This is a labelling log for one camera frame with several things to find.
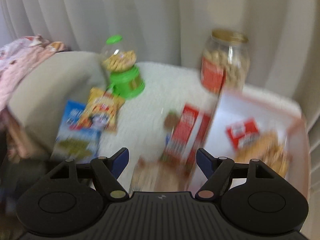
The red white snack packet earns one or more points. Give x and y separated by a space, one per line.
242 133

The white lace bedspread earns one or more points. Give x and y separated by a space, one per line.
140 120

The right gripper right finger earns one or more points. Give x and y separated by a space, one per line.
218 173

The beige curtain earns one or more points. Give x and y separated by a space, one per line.
283 34

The green gumball snack dispenser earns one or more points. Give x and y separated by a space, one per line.
119 61

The grey cushion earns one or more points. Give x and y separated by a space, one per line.
38 103

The yellow snack bag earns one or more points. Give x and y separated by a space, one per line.
101 111

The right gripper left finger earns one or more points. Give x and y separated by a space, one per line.
106 171

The brown snack packet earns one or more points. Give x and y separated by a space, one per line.
171 120

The pink cardboard box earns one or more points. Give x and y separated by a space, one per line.
270 114

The red long snack box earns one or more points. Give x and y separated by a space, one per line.
190 134

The peanut jar gold lid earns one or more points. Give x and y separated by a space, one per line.
225 61

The blue seaweed snack bag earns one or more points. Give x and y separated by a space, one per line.
72 140

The pink floral cloth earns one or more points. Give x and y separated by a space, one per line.
18 59

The clear cracker pack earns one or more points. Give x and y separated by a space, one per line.
269 150

